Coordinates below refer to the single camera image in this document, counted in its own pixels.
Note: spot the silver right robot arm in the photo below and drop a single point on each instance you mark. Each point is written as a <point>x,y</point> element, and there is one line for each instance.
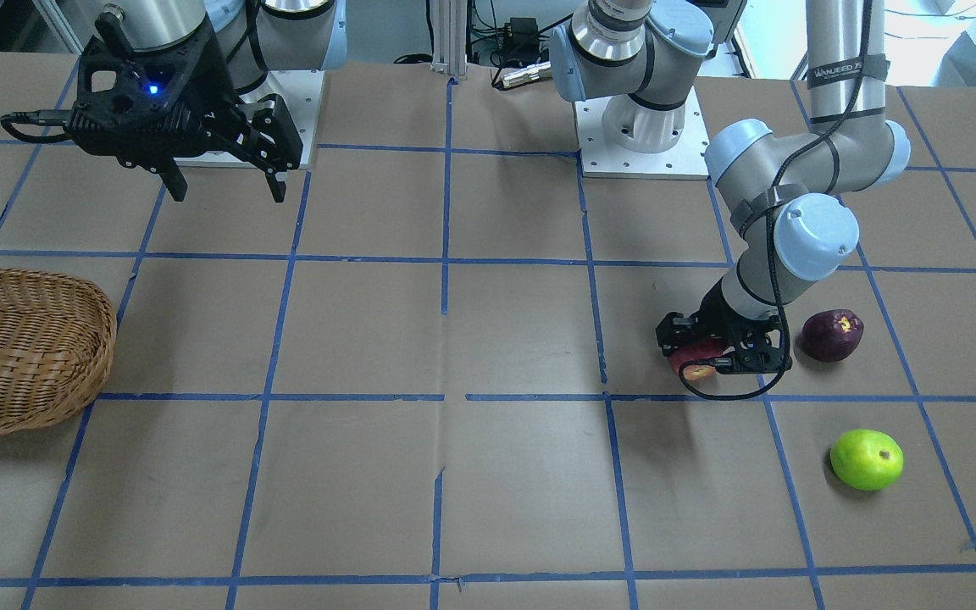
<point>261,38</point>

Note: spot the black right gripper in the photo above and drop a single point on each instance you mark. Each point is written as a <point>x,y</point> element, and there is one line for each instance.
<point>204,74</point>

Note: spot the brown wicker basket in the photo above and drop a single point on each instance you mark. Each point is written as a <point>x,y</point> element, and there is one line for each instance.
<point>57,339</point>

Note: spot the green apple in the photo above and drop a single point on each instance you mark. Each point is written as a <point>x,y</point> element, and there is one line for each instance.
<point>867,460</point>

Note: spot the aluminium frame post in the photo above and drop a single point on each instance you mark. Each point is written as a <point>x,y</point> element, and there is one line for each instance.
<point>449,26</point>

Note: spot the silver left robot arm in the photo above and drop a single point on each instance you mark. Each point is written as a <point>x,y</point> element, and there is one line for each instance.
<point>781,191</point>

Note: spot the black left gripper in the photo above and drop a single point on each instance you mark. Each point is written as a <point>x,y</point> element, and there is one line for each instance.
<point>718,308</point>

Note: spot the dark red apple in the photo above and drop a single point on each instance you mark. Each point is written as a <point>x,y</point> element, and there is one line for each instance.
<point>831,336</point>

